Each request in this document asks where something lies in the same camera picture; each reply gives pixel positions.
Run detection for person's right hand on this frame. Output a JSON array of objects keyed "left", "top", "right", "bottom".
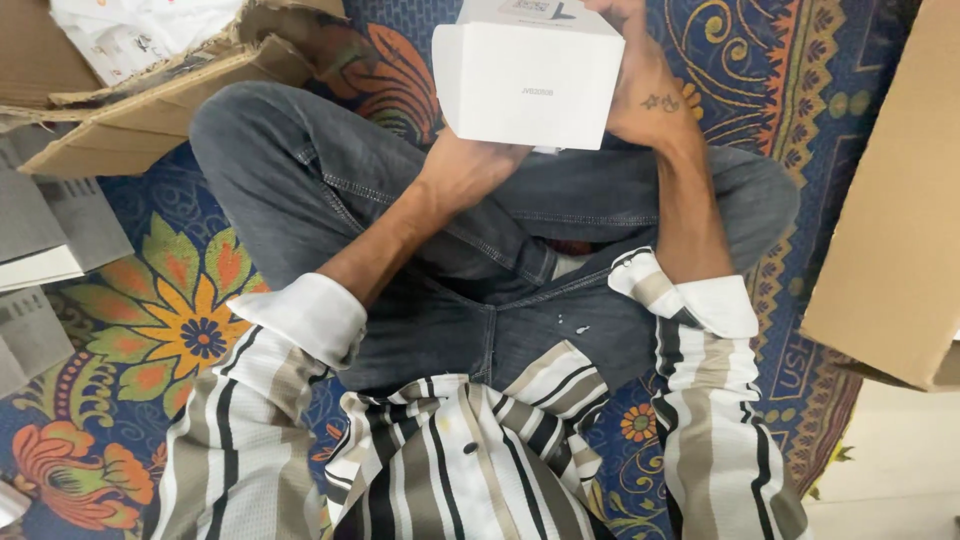
[{"left": 583, "top": 0, "right": 705, "bottom": 151}]

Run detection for person's left hand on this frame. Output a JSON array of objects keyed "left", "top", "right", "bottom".
[{"left": 417, "top": 126, "right": 535, "bottom": 217}]

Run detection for white cardboard box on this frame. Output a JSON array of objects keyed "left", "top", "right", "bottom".
[{"left": 432, "top": 0, "right": 627, "bottom": 152}]

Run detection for person's grey jeans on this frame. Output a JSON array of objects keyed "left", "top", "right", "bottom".
[{"left": 189, "top": 81, "right": 801, "bottom": 397}]

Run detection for floral patterned blue cloth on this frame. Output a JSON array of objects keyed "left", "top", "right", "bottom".
[{"left": 0, "top": 0, "right": 925, "bottom": 540}]

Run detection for large brown cardboard carton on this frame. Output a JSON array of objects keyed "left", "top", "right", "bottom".
[{"left": 799, "top": 0, "right": 960, "bottom": 393}]

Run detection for person's striped shirt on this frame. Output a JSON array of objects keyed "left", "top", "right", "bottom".
[{"left": 150, "top": 247, "right": 815, "bottom": 540}]

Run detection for open brown carton with packets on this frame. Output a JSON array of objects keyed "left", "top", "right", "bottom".
[{"left": 0, "top": 0, "right": 348, "bottom": 180}]

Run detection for stack of grey flat boxes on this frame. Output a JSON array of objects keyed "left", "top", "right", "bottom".
[{"left": 0, "top": 126, "right": 136, "bottom": 294}]

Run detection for grey flat box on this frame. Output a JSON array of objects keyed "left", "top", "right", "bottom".
[{"left": 0, "top": 285, "right": 76, "bottom": 400}]

